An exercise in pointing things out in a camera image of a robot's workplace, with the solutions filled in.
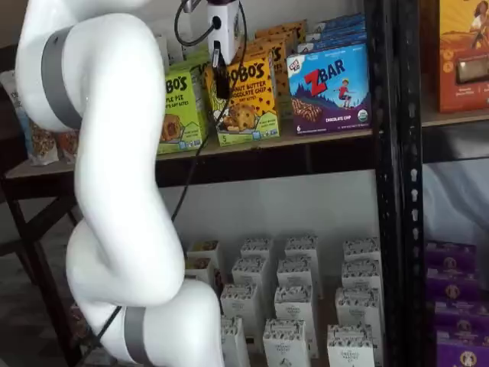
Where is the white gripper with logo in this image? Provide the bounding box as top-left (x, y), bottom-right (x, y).
top-left (206, 2), bottom-right (246, 99)

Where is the white carton with colourful print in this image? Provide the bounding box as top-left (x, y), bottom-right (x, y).
top-left (186, 239), bottom-right (222, 268)
top-left (183, 258), bottom-right (214, 286)

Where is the white Purely Elizabeth granola bag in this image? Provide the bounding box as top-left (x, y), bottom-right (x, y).
top-left (167, 32), bottom-right (188, 63)
top-left (154, 34), bottom-right (170, 74)
top-left (56, 129), bottom-right (80, 164)
top-left (0, 70), bottom-right (60, 166)

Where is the orange Bobo's peanut butter box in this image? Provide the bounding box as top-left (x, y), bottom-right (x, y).
top-left (255, 18), bottom-right (308, 44)
top-left (254, 28), bottom-right (300, 58)
top-left (242, 37), bottom-right (290, 125)
top-left (206, 57), bottom-right (280, 147)

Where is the short black looped cable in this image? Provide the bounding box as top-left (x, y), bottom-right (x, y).
top-left (174, 2), bottom-right (215, 45)

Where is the large orange illustrated box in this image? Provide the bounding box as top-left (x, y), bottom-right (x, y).
top-left (437, 0), bottom-right (489, 113)

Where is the green Bobo's apple pie box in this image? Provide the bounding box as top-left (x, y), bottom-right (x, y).
top-left (155, 70), bottom-right (210, 154)
top-left (167, 49), bottom-right (213, 77)

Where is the white printed carton box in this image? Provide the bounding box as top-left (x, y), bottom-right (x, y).
top-left (341, 259), bottom-right (383, 292)
top-left (220, 283), bottom-right (265, 339)
top-left (220, 316), bottom-right (251, 367)
top-left (240, 237), bottom-right (274, 263)
top-left (285, 235), bottom-right (320, 265)
top-left (274, 285), bottom-right (319, 347)
top-left (326, 324), bottom-right (377, 367)
top-left (232, 256), bottom-right (270, 290)
top-left (262, 319), bottom-right (313, 367)
top-left (335, 287), bottom-right (383, 332)
top-left (277, 258), bottom-right (320, 292)
top-left (342, 237), bottom-right (382, 265)

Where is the long black cable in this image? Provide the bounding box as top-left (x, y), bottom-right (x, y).
top-left (94, 0), bottom-right (248, 342)

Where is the blue Zbar chocolate chip box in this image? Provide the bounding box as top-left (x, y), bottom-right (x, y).
top-left (286, 43), bottom-right (372, 135)
top-left (296, 32), bottom-right (368, 54)
top-left (305, 22), bottom-right (368, 42)
top-left (315, 13), bottom-right (366, 32)

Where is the black metal shelf rack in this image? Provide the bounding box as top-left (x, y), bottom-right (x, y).
top-left (397, 0), bottom-right (489, 367)
top-left (0, 0), bottom-right (401, 367)

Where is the purple snack box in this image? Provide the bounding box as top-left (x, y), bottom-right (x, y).
top-left (425, 239), bottom-right (478, 271)
top-left (426, 267), bottom-right (481, 303)
top-left (435, 330), bottom-right (489, 367)
top-left (433, 300), bottom-right (489, 336)

